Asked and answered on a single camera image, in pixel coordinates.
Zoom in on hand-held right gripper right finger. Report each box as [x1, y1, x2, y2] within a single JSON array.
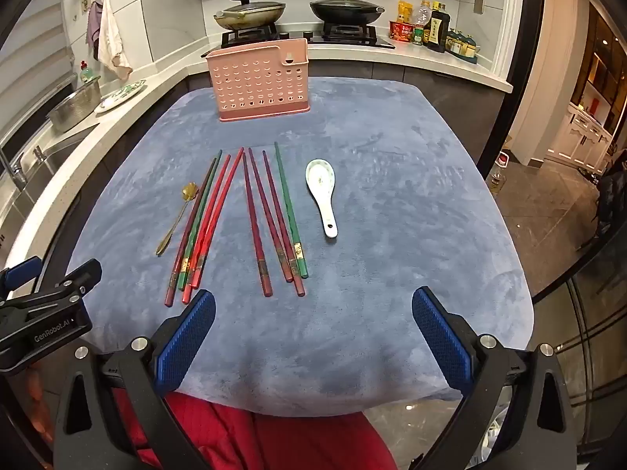
[[410, 286, 584, 470]]

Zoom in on red quilted clothing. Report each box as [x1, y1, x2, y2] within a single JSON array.
[[110, 387, 399, 470]]

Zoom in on dark bags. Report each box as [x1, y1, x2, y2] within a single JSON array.
[[594, 148, 627, 251]]

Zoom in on oil bottle with yellow liquid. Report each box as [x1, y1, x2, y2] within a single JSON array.
[[489, 152, 511, 193]]

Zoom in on purple dish cloth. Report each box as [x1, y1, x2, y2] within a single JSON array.
[[86, 1, 103, 47]]

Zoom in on white hanging towel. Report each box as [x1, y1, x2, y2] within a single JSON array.
[[97, 0, 133, 80]]

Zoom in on white ceramic soup spoon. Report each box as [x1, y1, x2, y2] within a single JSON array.
[[306, 159, 340, 239]]

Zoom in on stainless steel colander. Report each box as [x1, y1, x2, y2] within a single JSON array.
[[46, 76, 101, 133]]

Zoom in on stainless steel sink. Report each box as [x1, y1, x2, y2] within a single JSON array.
[[0, 125, 86, 226]]

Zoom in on tray of small condiment bottles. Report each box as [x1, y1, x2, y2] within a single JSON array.
[[447, 29, 482, 63]]

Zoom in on gold metal spoon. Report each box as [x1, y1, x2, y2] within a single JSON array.
[[156, 182, 199, 256]]

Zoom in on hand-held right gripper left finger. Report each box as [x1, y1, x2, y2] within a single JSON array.
[[51, 289, 219, 470]]

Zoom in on black wok with glass lid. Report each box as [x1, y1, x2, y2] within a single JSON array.
[[309, 0, 386, 26]]

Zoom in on pink perforated utensil holder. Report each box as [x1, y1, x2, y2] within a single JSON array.
[[205, 38, 313, 123]]

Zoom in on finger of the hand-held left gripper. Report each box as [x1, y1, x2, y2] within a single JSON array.
[[0, 256, 45, 300], [0, 258, 103, 317]]

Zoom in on blue-grey velvet table cloth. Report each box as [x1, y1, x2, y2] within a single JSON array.
[[66, 76, 535, 405]]

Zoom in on green chopstick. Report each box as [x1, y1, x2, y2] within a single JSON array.
[[178, 150, 223, 291], [274, 142, 309, 280]]

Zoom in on white cabinet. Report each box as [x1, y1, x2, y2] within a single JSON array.
[[546, 100, 614, 173]]

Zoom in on striped window blind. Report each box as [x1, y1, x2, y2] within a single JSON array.
[[0, 7, 79, 130]]

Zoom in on dark soy sauce bottle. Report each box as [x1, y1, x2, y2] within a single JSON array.
[[425, 2, 452, 53]]

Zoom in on black glass gas hob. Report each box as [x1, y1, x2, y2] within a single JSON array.
[[220, 24, 395, 50]]

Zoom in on beige wok with glass lid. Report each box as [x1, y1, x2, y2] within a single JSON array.
[[214, 0, 288, 31]]

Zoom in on metal faucet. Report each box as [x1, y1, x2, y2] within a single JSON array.
[[0, 147, 47, 193]]

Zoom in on decorated round plate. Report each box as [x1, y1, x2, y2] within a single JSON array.
[[94, 79, 148, 113]]

